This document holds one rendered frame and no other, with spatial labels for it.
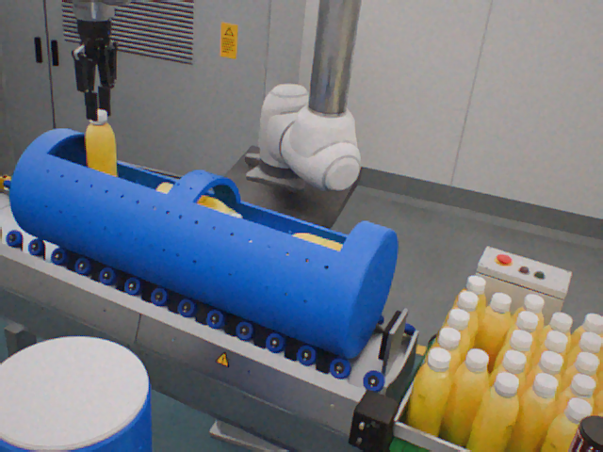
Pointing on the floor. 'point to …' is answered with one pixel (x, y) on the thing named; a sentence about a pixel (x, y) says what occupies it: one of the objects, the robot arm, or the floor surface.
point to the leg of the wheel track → (16, 339)
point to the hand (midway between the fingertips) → (98, 104)
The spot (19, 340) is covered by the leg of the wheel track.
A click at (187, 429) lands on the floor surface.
